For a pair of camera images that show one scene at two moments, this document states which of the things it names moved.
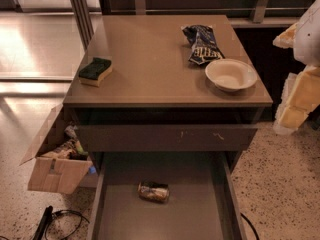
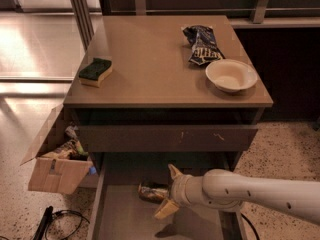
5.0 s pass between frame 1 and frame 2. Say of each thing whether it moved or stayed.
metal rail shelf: stayed
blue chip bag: stayed
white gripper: moved
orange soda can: stayed
